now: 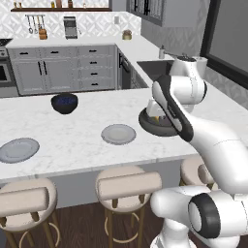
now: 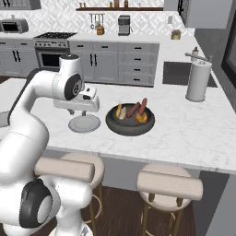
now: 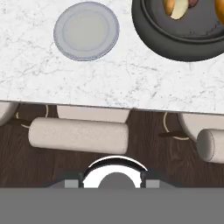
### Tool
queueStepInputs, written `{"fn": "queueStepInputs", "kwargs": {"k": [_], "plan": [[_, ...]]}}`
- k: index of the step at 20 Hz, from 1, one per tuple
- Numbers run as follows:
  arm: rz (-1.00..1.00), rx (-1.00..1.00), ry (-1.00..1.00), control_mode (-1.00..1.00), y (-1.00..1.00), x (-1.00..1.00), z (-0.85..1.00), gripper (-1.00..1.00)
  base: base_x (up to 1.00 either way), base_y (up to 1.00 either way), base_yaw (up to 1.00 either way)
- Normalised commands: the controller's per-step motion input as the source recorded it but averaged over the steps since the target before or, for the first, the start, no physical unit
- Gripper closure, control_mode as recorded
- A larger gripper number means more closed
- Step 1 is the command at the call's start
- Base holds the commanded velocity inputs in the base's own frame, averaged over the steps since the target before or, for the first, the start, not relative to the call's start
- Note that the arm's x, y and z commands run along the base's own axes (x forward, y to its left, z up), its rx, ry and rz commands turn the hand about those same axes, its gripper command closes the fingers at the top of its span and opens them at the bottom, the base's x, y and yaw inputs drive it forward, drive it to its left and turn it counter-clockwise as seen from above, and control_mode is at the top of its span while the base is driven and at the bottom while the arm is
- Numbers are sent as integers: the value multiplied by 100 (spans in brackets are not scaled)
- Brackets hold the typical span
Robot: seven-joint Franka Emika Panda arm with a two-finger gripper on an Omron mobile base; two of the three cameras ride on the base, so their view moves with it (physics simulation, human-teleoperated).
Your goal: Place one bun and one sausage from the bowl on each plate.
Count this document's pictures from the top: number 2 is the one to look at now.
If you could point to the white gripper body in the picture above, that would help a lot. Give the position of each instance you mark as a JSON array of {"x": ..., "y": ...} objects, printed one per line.
[{"x": 76, "y": 104}]

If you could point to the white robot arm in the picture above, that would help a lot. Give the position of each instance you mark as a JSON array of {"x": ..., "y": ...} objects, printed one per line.
[{"x": 29, "y": 144}]

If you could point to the grey round plate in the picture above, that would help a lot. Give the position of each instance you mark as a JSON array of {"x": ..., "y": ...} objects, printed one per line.
[{"x": 84, "y": 124}]

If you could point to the hot dog bun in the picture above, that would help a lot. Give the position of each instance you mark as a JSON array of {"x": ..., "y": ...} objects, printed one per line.
[
  {"x": 121, "y": 112},
  {"x": 141, "y": 118}
]

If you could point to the dark grey bowl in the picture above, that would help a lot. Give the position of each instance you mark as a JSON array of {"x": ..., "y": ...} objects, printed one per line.
[{"x": 129, "y": 127}]

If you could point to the red-brown sausage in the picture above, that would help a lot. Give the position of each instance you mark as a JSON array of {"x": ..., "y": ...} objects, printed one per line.
[
  {"x": 133, "y": 110},
  {"x": 142, "y": 106}
]

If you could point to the beige cushioned bar stool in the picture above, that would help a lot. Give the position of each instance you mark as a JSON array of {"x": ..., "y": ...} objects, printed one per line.
[
  {"x": 169, "y": 184},
  {"x": 70, "y": 169}
]

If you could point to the grey base cupboard run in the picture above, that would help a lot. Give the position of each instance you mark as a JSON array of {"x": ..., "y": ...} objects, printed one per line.
[
  {"x": 15, "y": 58},
  {"x": 123, "y": 64}
]

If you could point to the steel range with hob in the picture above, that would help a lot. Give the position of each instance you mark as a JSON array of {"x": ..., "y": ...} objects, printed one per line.
[{"x": 50, "y": 46}]

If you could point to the brown knife block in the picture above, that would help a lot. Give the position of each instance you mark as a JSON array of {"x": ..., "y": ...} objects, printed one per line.
[{"x": 100, "y": 30}]

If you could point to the silver coffee machine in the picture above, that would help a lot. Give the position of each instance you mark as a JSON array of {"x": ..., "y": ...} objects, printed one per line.
[{"x": 124, "y": 26}]

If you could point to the silver toaster oven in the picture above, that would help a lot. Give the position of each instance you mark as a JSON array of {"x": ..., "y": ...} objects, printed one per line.
[{"x": 14, "y": 26}]

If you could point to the dark sink basin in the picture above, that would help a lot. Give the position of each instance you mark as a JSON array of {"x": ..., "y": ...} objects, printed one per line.
[{"x": 176, "y": 73}]

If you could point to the brown bottle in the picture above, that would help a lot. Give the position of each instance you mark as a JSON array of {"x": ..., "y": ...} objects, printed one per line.
[
  {"x": 126, "y": 3},
  {"x": 116, "y": 3}
]

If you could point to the white paper towel roll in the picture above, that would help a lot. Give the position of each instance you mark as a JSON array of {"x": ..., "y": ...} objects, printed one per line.
[{"x": 198, "y": 83}]

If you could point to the small potted plant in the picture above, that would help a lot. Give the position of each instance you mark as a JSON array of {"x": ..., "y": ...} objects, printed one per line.
[{"x": 176, "y": 34}]

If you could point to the white soap dispenser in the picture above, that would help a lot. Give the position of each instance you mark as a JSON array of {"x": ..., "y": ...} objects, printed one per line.
[{"x": 195, "y": 52}]

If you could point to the rail with hanging tools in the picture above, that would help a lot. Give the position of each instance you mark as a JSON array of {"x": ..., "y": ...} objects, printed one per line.
[{"x": 96, "y": 20}]

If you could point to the dark wooden wall shelf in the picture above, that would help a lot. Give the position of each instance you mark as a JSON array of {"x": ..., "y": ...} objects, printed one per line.
[{"x": 120, "y": 9}]

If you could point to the grey wall cupboard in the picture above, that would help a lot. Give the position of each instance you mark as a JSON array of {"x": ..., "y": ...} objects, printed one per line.
[
  {"x": 202, "y": 12},
  {"x": 18, "y": 4}
]

